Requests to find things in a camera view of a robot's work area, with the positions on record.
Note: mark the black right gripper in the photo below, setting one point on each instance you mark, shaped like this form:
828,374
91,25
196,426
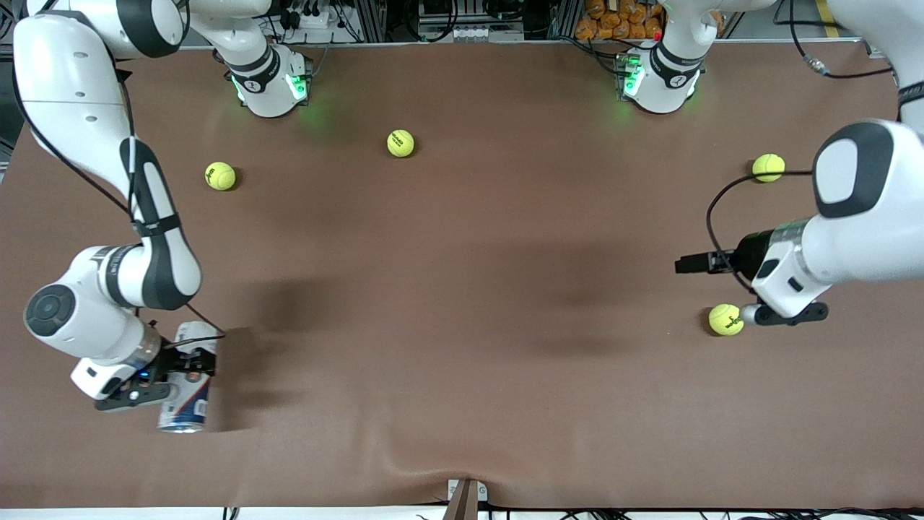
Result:
174,359

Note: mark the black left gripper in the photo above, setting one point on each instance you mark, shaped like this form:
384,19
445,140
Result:
751,254

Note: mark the silver blue tennis ball can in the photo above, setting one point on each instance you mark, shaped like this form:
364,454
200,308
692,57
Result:
184,412

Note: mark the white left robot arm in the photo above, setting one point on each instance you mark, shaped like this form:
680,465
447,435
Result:
866,238

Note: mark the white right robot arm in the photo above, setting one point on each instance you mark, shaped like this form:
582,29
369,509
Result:
72,87

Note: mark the yellow-green tennis ball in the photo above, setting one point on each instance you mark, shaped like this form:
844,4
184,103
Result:
220,175
401,143
768,162
725,319

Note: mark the table cover mat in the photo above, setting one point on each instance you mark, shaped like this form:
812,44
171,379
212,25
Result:
462,325

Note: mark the pile of orange bags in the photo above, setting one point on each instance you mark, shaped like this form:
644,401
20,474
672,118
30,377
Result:
621,22

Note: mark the grey equipment rack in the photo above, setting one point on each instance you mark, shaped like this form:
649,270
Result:
469,32

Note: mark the white power strip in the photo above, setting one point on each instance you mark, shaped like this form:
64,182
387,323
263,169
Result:
310,20

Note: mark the white left camera mount block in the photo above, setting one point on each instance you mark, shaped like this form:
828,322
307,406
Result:
790,285

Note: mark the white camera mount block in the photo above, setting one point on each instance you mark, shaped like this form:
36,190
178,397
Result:
101,375
790,285

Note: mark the white right camera mount block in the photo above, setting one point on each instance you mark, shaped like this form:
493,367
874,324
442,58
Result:
101,375

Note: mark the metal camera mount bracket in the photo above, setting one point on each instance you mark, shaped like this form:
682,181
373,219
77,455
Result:
465,505

